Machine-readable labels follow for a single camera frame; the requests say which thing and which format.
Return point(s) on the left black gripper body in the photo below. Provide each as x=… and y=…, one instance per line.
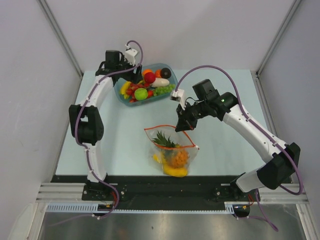
x=124, y=65

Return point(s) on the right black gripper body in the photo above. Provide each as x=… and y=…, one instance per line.
x=191, y=114

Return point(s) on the clear zip top bag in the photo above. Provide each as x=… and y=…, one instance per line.
x=182, y=138

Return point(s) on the green toy leafy vegetable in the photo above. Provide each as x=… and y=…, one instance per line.
x=174, y=155

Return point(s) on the orange yellow toy mango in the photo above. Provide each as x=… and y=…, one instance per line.
x=175, y=172

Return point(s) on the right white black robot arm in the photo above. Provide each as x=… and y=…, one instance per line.
x=281, y=159

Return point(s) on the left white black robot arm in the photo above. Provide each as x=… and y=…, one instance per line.
x=85, y=120

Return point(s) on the toy orange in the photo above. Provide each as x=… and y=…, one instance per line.
x=147, y=71

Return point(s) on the red toy apple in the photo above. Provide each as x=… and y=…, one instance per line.
x=149, y=77

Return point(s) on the yellow toy bananas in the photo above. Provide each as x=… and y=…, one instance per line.
x=129, y=86

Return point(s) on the green toy apple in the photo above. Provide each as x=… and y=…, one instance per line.
x=141, y=94

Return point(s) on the small orange toy fruit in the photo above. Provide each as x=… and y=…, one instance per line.
x=157, y=73

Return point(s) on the white toy mushroom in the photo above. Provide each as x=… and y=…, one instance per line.
x=160, y=82

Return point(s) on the green toy grapes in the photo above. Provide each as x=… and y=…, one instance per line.
x=162, y=90

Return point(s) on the dark purple toy fruit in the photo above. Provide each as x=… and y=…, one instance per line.
x=165, y=73

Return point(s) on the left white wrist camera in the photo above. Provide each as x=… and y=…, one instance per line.
x=130, y=55

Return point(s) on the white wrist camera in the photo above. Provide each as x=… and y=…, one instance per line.
x=130, y=55
x=179, y=96

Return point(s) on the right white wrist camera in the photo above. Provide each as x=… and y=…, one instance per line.
x=179, y=96

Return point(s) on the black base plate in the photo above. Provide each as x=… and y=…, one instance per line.
x=161, y=193

